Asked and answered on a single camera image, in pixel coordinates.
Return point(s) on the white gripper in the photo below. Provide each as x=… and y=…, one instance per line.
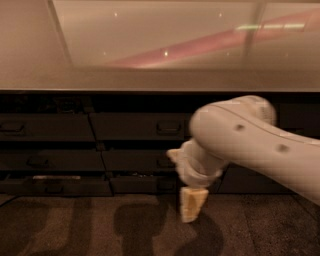
x=189, y=169

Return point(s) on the dark drawer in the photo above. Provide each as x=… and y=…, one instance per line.
x=45, y=128
x=140, y=126
x=144, y=185
x=137, y=160
x=51, y=160
x=64, y=186

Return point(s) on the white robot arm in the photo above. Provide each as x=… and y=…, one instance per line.
x=242, y=131

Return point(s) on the glossy counter top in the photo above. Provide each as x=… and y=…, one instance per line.
x=160, y=45

